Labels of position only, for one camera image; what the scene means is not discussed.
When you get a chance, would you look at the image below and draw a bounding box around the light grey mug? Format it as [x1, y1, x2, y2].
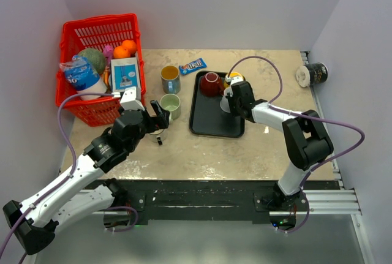
[220, 96, 231, 113]

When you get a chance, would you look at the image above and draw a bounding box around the cream white mug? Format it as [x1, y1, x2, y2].
[148, 129, 168, 146]

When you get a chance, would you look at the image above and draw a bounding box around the light green mug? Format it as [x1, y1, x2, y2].
[159, 94, 181, 120]

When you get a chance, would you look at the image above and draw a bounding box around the blue butterfly mug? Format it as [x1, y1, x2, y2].
[160, 66, 181, 94]

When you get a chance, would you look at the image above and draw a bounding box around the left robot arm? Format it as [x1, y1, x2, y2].
[3, 100, 171, 255]

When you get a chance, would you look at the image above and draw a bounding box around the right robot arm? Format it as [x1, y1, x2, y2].
[222, 81, 334, 211]

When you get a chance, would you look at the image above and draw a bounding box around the yellow mug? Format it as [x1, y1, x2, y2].
[223, 72, 244, 88]

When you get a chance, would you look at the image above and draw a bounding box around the dark red mug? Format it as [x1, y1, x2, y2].
[200, 72, 224, 97]

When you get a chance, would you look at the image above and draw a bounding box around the black tray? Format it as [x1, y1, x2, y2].
[189, 70, 245, 138]

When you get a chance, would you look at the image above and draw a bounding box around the blue white box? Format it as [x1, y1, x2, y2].
[111, 57, 141, 101]

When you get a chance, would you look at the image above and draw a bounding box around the blue candy packet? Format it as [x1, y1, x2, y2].
[178, 58, 207, 75]

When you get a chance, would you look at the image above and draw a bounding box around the black labelled paper roll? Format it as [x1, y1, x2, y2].
[296, 62, 328, 88]

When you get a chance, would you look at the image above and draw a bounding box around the orange fruit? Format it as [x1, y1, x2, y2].
[121, 39, 137, 55]
[113, 45, 131, 59]

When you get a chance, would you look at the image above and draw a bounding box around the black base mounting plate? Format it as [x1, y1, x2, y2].
[82, 178, 341, 225]

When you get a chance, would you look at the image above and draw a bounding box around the green melon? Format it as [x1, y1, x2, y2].
[78, 48, 107, 75]

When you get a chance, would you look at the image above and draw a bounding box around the pink toy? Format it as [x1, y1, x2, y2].
[102, 45, 114, 66]

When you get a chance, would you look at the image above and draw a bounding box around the red plastic basket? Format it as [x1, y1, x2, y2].
[59, 13, 146, 127]

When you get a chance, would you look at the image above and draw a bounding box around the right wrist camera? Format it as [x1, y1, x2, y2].
[223, 76, 244, 96]

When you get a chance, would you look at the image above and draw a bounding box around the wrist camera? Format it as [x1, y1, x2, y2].
[112, 86, 145, 111]
[223, 76, 244, 96]

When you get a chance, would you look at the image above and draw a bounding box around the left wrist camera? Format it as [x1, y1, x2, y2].
[112, 86, 145, 111]

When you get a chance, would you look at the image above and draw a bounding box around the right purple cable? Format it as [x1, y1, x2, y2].
[228, 56, 366, 191]

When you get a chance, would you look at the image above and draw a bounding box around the purple cable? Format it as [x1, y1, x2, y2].
[0, 92, 123, 264]
[228, 56, 366, 191]

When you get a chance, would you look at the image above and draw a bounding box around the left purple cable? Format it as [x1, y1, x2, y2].
[0, 92, 123, 264]

